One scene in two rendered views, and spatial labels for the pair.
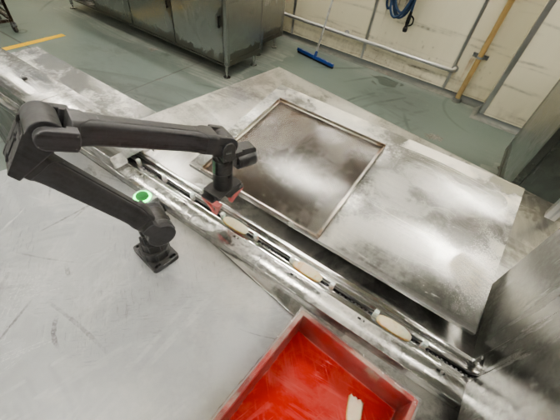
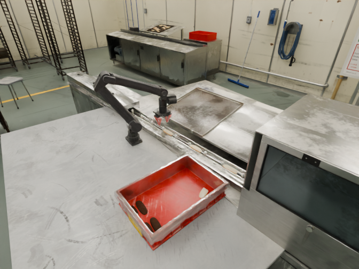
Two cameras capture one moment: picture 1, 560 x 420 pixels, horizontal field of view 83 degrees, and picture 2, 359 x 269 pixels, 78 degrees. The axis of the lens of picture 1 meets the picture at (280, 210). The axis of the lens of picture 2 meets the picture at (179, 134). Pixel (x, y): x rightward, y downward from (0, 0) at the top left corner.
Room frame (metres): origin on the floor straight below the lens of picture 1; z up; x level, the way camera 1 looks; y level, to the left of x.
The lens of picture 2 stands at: (-0.64, -0.37, 1.73)
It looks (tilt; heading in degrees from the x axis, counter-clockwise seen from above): 33 degrees down; 18
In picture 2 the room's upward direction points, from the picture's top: straight up
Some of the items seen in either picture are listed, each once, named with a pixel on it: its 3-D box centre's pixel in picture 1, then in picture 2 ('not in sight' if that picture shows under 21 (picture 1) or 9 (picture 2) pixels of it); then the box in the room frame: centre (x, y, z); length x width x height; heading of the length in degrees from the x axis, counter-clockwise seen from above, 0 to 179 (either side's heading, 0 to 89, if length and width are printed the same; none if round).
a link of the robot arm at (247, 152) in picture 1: (234, 150); (168, 96); (0.70, 0.15, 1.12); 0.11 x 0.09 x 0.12; 131
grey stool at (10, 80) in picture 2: not in sight; (13, 92); (1.98, 3.62, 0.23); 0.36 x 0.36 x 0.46; 5
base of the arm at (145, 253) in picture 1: (154, 246); (133, 135); (0.52, 0.36, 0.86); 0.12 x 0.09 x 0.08; 54
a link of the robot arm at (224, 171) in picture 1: (224, 163); (163, 101); (0.68, 0.17, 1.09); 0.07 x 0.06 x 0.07; 131
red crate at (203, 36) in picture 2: not in sight; (202, 35); (4.45, 0.74, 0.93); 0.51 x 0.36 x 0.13; 66
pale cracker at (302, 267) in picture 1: (307, 270); (195, 148); (0.52, -0.11, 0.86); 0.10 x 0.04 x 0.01; 62
